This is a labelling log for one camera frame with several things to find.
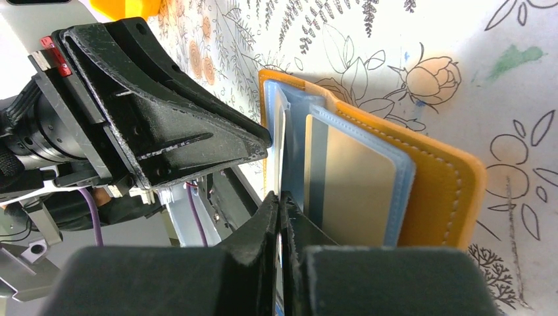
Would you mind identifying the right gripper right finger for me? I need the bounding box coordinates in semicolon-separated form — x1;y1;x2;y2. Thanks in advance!
279;192;498;315

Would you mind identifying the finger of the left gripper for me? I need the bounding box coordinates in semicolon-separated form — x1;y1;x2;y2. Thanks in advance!
104;18;272;146

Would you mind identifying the yellow plastic bin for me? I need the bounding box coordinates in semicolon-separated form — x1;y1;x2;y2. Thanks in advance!
89;0;162;20

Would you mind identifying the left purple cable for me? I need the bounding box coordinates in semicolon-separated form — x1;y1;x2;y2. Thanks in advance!
76;180;210;248

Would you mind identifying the orange card holder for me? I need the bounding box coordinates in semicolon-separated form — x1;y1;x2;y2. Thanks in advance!
258;68;488;251

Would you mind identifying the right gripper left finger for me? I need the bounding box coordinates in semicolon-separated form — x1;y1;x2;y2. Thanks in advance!
40;193;279;315

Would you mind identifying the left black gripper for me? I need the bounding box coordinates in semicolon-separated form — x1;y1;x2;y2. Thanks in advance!
1;24;268;192

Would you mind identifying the aluminium rail front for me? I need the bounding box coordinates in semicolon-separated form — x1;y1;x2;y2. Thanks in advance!
1;189;222;302

